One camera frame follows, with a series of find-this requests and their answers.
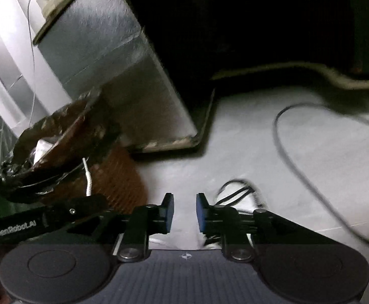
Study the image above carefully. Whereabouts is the silver foil-covered box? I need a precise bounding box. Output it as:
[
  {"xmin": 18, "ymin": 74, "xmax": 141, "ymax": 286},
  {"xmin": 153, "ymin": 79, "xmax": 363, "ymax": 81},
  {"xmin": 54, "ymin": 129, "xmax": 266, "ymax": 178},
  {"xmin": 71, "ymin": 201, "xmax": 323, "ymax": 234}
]
[{"xmin": 33, "ymin": 0, "xmax": 217, "ymax": 154}]

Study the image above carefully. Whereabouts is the white and black sneaker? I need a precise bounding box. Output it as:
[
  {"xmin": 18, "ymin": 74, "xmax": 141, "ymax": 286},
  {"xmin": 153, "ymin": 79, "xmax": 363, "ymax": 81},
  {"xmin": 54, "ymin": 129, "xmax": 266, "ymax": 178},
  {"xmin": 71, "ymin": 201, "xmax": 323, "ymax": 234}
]
[{"xmin": 148, "ymin": 180, "xmax": 265, "ymax": 250}]

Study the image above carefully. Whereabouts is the white shoelace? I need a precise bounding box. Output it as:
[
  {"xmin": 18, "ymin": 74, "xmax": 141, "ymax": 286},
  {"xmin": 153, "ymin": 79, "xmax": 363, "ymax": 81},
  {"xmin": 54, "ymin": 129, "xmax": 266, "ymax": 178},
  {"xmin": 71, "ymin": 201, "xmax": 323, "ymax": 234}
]
[{"xmin": 82, "ymin": 157, "xmax": 93, "ymax": 197}]

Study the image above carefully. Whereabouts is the black shoelace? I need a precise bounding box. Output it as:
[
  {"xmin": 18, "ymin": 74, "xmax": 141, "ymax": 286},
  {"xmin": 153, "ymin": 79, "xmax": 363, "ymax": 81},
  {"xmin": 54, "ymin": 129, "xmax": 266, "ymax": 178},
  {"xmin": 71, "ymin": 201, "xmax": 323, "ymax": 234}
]
[{"xmin": 214, "ymin": 180, "xmax": 265, "ymax": 216}]

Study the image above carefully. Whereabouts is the white panelled cabinet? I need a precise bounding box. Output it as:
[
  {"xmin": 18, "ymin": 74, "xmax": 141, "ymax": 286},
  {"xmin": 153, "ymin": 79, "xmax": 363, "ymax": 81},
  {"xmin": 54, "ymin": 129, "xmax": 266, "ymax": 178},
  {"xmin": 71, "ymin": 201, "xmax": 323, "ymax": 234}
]
[{"xmin": 0, "ymin": 0, "xmax": 73, "ymax": 135}]

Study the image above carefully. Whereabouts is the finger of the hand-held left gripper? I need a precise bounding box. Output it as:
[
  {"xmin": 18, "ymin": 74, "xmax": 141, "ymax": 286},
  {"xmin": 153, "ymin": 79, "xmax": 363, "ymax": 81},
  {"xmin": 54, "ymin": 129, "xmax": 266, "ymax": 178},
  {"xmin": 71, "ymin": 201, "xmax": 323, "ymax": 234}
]
[{"xmin": 45, "ymin": 194, "xmax": 108, "ymax": 229}]

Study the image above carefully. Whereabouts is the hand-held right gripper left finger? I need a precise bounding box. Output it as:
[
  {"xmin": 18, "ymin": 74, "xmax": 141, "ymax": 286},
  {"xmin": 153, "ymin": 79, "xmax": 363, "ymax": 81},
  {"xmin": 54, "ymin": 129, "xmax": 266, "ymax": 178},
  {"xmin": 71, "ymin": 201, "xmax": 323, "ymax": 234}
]
[{"xmin": 71, "ymin": 193, "xmax": 175, "ymax": 262}]

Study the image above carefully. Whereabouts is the thick black cable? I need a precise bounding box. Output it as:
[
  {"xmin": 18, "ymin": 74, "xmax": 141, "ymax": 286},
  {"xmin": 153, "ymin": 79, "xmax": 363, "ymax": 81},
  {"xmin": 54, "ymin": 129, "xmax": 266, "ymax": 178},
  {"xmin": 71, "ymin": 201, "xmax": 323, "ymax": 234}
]
[{"xmin": 275, "ymin": 103, "xmax": 369, "ymax": 251}]

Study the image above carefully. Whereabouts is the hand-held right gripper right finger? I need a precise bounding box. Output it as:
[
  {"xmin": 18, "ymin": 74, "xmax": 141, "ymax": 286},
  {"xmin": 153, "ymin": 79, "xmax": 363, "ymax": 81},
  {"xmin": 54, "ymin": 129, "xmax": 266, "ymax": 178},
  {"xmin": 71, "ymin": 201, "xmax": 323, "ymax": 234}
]
[{"xmin": 196, "ymin": 193, "xmax": 346, "ymax": 262}]

